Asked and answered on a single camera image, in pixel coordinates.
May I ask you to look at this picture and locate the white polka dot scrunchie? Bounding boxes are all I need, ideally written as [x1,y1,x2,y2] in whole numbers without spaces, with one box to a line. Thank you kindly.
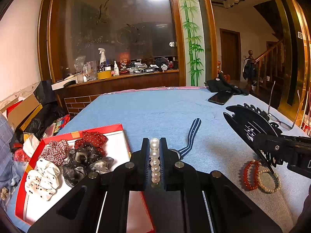
[24,158,61,201]

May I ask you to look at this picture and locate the red plaid scrunchie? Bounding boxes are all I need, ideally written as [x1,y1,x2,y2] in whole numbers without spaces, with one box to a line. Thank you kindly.
[39,139,70,165]

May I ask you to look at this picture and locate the black cloth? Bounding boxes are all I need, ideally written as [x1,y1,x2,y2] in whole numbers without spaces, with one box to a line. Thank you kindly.
[205,73,249,96]

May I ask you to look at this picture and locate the black bag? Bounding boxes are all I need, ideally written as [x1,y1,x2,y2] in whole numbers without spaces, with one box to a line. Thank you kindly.
[33,80,57,105]

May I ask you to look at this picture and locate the red cardboard box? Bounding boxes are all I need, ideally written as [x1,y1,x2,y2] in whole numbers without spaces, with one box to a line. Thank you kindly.
[15,124,156,233]

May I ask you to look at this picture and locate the white spray bottle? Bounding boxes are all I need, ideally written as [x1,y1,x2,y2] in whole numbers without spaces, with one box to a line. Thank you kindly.
[98,48,107,72]

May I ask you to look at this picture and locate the small cream pearl bracelet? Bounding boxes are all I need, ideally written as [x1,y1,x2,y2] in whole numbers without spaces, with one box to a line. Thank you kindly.
[256,166,281,194]

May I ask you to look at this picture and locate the white flat box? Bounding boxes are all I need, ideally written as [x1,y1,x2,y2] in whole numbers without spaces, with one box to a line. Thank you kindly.
[52,78,78,91]

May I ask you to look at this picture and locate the blue striped strap watch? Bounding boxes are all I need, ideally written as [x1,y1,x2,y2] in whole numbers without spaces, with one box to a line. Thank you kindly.
[168,118,202,161]

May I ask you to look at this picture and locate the white plastic bag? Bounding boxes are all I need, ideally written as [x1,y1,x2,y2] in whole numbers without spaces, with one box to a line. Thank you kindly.
[23,132,40,158]

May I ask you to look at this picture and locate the brown wooden door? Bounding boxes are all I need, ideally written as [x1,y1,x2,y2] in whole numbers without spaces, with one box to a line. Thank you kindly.
[220,28,241,80]

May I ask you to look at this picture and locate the black hair claw clip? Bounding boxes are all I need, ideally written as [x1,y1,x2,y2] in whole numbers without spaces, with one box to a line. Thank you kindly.
[223,103,283,173]

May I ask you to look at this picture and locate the black smartphone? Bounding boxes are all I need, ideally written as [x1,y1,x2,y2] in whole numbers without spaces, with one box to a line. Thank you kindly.
[208,90,234,105]

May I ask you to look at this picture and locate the red plastic bag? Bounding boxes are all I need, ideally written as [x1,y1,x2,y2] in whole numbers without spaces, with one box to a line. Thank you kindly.
[13,148,31,162]

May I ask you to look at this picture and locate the bamboo wall painting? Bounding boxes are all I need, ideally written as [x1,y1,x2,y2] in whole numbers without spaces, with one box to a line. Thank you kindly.
[181,0,204,86]

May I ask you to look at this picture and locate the brown cardboard box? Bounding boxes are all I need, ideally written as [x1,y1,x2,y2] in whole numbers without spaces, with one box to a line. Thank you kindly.
[7,93,43,131]

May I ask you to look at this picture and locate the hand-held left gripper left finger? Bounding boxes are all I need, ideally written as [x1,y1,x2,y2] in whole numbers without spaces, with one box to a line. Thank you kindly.
[28,137,150,233]

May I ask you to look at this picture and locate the dark jacket on stair post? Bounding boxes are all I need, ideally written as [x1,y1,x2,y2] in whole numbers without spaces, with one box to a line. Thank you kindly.
[242,58,255,80]

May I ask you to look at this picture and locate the eyeglasses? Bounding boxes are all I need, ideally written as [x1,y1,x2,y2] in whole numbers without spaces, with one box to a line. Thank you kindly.
[267,81,302,131]

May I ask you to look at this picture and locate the large white pearl bracelet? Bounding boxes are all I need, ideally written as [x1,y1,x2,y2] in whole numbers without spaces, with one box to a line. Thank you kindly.
[149,137,161,186]

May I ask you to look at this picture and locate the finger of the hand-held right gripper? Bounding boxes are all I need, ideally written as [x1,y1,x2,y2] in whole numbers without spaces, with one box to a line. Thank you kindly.
[253,133,300,165]
[280,135,311,149]

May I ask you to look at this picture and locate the wooden stair railing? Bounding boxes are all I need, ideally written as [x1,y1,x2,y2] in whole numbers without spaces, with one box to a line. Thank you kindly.
[248,37,286,90]

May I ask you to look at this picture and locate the red polka dot scrunchie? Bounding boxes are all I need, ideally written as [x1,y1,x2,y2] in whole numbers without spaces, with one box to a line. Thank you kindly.
[74,131,108,157]

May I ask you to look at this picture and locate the glass pitcher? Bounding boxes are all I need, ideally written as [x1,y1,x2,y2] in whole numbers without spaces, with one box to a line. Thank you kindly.
[83,61,98,82]

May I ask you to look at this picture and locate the blue tablecloth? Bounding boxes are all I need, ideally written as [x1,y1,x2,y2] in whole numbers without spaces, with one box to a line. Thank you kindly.
[7,86,311,233]

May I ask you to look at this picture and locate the grey sheer scrunchie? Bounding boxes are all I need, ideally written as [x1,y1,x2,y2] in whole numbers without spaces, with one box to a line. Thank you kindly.
[62,143,114,188]

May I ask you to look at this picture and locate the red bead bracelet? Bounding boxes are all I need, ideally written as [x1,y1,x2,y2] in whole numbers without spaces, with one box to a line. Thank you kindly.
[243,160,260,191]

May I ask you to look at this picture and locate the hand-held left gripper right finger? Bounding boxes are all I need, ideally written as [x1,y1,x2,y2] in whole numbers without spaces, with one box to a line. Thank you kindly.
[159,137,283,233]

